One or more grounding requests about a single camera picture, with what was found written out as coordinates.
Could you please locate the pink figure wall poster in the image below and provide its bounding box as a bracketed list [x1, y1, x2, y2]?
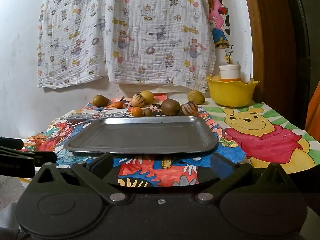
[205, 0, 232, 49]

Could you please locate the orange cloth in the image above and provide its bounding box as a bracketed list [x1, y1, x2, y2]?
[304, 82, 320, 136]

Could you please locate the wooden door frame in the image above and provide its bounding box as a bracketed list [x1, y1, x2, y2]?
[242, 0, 302, 122]

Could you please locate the metal tray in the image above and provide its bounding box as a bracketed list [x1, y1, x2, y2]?
[63, 116, 218, 155]

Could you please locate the yellow bear drawing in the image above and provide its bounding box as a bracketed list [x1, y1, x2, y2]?
[202, 102, 320, 168]

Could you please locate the large brown round fruit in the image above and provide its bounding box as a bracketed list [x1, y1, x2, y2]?
[160, 99, 181, 116]

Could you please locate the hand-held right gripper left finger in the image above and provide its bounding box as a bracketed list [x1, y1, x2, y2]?
[30, 152, 127, 204]

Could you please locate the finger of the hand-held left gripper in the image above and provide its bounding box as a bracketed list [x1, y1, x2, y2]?
[0, 136, 24, 149]
[0, 148, 57, 167]

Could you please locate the round yellow fruit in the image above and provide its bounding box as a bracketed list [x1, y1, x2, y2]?
[140, 91, 154, 105]

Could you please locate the white plastic cup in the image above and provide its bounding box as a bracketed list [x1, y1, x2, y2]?
[219, 65, 242, 82]

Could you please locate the yellow scalloped bowl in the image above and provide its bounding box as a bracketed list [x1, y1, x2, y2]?
[206, 76, 261, 107]

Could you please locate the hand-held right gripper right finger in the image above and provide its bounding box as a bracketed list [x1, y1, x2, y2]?
[194, 154, 292, 203]

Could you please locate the brown-green pear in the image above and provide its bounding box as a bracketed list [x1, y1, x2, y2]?
[93, 94, 110, 107]

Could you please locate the striped pepino melon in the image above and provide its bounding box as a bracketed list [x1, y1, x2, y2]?
[181, 101, 199, 116]
[131, 94, 145, 108]

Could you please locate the white printed muslin cloth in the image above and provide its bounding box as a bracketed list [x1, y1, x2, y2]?
[37, 0, 108, 89]
[104, 0, 217, 93]

